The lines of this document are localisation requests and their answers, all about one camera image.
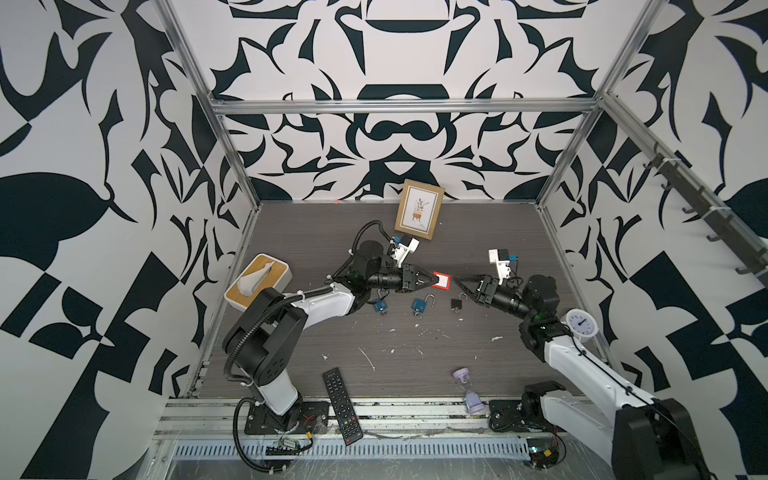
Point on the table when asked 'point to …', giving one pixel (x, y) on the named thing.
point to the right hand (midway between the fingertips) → (458, 283)
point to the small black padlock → (456, 303)
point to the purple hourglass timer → (474, 405)
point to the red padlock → (444, 281)
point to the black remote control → (350, 427)
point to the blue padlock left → (380, 305)
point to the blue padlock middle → (420, 305)
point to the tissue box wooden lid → (262, 274)
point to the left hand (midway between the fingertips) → (441, 276)
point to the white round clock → (581, 324)
